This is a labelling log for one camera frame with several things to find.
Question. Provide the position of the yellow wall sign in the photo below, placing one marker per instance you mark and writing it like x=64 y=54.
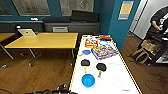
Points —
x=126 y=10

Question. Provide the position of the small blue item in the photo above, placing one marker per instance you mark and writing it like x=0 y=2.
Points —
x=104 y=42

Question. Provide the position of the orange snack pack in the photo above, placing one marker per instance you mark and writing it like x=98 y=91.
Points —
x=90 y=42

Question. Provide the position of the blue bowl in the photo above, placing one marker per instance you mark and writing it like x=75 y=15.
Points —
x=88 y=81

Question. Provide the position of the long wooden table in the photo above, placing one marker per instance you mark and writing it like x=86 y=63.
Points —
x=5 y=36
x=43 y=40

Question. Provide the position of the colourful game box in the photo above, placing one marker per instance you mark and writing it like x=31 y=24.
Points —
x=104 y=52

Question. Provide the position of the large wall window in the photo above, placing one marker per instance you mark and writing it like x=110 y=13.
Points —
x=31 y=7
x=76 y=6
x=5 y=7

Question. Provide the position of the brown cardboard box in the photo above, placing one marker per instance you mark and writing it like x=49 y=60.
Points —
x=150 y=45

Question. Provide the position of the black wheeled cart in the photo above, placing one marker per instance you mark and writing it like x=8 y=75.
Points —
x=160 y=50

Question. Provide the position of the red flat item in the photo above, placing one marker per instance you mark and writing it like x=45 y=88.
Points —
x=106 y=37

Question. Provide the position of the white laptop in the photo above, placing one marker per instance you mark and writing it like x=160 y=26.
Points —
x=27 y=32

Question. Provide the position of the white table with dishes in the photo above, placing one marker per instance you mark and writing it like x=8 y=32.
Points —
x=106 y=75

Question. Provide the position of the person in dark shirt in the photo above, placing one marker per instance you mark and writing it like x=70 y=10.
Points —
x=160 y=21

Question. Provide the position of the black sofa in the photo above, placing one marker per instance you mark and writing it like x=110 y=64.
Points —
x=76 y=23

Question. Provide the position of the blue table tennis paddle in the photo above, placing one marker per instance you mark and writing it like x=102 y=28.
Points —
x=86 y=52

